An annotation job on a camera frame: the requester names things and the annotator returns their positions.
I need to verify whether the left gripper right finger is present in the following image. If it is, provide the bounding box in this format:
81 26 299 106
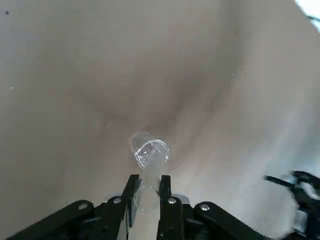
156 174 272 240

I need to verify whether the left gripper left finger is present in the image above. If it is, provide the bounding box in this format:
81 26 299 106
4 174 140 240

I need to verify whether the clear glass test tube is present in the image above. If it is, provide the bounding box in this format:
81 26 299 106
128 131 171 240

